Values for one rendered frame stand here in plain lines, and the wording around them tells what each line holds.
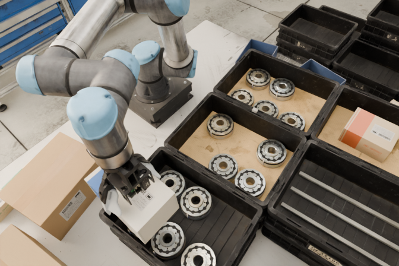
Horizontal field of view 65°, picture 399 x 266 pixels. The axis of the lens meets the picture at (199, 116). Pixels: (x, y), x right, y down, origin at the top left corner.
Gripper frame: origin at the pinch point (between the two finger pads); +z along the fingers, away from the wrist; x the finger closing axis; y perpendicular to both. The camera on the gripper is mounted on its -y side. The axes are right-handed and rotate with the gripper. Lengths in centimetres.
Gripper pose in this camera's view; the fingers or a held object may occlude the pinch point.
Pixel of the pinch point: (130, 190)
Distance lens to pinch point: 81.1
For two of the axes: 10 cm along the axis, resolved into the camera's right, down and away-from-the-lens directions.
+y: 7.5, 5.0, -4.4
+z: 0.5, 6.1, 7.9
